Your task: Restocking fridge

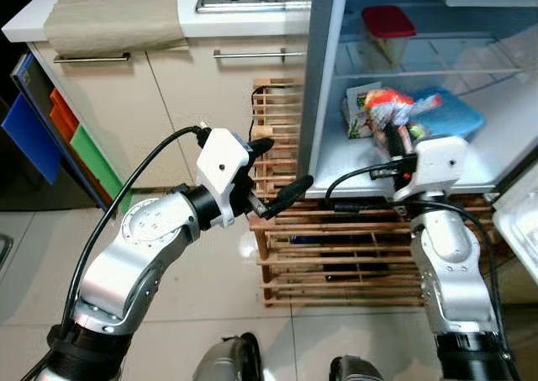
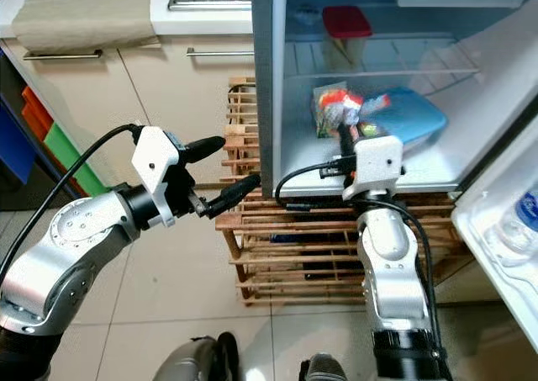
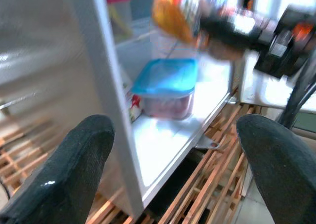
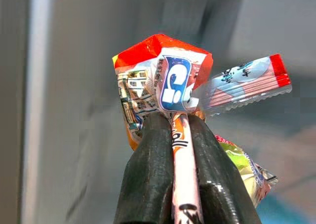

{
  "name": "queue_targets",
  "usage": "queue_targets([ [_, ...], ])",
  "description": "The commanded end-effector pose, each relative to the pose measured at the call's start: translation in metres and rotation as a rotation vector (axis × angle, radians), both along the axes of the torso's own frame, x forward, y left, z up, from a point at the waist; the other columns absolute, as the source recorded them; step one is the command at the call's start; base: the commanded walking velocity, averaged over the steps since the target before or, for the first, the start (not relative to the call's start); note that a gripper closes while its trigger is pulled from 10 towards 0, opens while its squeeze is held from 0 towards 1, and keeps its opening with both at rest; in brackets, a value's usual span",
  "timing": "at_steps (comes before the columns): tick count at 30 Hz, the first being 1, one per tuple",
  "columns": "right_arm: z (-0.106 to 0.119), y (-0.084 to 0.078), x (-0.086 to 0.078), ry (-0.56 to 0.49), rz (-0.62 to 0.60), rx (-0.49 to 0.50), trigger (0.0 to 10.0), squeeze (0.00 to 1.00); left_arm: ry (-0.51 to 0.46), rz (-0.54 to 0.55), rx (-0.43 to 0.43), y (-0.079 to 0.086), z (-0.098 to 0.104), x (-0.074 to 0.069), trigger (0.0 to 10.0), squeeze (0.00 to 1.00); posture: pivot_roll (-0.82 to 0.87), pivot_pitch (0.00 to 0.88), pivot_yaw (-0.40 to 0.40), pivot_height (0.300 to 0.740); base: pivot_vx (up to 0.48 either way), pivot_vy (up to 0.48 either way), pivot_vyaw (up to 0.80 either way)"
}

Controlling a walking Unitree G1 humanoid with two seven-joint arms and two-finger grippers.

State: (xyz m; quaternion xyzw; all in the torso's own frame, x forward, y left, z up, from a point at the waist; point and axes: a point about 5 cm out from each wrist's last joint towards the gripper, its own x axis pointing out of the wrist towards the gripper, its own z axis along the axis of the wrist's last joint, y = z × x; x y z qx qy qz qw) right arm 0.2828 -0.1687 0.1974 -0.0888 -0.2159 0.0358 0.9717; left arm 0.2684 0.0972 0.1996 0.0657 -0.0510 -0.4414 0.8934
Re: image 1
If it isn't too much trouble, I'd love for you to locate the blue storage bin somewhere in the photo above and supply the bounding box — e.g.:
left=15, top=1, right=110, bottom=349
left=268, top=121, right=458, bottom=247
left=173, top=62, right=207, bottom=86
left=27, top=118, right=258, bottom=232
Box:
left=0, top=93, right=66, bottom=186

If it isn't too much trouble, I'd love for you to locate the grey steel fridge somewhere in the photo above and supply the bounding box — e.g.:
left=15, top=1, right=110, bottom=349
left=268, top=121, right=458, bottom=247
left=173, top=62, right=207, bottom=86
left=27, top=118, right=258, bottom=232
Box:
left=298, top=0, right=538, bottom=201

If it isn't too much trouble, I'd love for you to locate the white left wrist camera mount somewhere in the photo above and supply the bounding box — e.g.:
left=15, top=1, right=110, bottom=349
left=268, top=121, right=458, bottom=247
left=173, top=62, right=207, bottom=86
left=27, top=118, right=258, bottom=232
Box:
left=196, top=127, right=256, bottom=230

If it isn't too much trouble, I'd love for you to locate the steel cabinet handle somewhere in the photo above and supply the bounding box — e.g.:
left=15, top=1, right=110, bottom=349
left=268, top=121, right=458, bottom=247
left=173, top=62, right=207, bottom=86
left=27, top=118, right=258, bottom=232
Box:
left=213, top=49, right=305, bottom=60
left=53, top=53, right=132, bottom=65

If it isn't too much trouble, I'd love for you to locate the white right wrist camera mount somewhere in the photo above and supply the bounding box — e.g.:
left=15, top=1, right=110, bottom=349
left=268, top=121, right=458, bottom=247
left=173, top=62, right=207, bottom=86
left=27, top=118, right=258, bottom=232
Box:
left=393, top=135, right=470, bottom=204

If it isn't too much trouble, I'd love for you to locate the beige woven table runner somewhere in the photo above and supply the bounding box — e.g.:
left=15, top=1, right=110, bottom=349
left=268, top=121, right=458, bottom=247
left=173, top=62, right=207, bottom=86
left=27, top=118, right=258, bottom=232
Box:
left=42, top=0, right=187, bottom=60

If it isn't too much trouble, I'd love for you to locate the black shelf frame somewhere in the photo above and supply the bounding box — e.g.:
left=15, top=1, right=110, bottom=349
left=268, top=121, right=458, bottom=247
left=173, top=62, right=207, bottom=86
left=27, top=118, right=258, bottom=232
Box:
left=10, top=51, right=119, bottom=218

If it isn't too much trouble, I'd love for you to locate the orange storage bin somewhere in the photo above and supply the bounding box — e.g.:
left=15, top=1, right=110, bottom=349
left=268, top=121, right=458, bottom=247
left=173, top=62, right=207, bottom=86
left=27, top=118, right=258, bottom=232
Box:
left=48, top=87, right=82, bottom=146

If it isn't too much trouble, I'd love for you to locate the red lid plastic container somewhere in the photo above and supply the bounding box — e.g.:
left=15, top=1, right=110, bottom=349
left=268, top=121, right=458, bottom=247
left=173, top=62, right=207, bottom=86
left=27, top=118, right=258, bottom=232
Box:
left=361, top=5, right=417, bottom=66

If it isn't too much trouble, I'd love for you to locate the orange red snack bag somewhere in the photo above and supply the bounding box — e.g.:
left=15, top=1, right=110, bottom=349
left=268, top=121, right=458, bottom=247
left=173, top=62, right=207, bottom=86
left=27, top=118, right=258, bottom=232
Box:
left=363, top=88, right=444, bottom=159

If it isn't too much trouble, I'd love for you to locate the grey robot leg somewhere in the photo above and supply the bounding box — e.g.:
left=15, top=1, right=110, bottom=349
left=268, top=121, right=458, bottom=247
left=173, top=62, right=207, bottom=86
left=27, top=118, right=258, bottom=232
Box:
left=330, top=354, right=388, bottom=381
left=192, top=333, right=263, bottom=381

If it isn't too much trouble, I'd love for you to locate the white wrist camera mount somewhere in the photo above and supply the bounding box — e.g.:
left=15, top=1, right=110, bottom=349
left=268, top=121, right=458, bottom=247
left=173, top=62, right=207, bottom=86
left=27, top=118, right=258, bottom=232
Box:
left=196, top=127, right=256, bottom=230
left=393, top=135, right=470, bottom=204

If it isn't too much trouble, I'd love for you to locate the grey robot right leg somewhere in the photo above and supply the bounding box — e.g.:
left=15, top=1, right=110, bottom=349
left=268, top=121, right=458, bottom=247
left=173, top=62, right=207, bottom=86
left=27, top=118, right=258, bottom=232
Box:
left=330, top=354, right=388, bottom=381

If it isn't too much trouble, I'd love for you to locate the blue lid food container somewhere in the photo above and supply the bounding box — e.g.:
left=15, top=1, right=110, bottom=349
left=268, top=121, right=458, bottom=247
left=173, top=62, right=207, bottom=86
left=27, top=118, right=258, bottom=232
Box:
left=412, top=87, right=487, bottom=142

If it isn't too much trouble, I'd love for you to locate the grey robot left leg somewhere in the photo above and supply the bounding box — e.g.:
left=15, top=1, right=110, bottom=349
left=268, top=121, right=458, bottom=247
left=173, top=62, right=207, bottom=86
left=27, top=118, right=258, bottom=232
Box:
left=192, top=333, right=263, bottom=381

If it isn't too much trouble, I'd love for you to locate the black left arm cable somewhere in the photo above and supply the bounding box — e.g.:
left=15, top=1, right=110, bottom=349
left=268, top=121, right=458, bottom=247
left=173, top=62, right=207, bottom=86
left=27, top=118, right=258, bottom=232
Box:
left=57, top=126, right=211, bottom=340

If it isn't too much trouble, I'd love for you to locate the green storage bin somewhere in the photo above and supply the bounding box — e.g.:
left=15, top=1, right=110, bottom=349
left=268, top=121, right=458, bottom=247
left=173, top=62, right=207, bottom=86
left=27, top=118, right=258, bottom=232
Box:
left=70, top=124, right=133, bottom=215

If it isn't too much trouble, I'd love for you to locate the wooden slatted rack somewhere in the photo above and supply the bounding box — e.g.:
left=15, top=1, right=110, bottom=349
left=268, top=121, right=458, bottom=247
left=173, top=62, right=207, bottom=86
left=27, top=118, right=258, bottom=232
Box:
left=248, top=78, right=505, bottom=308

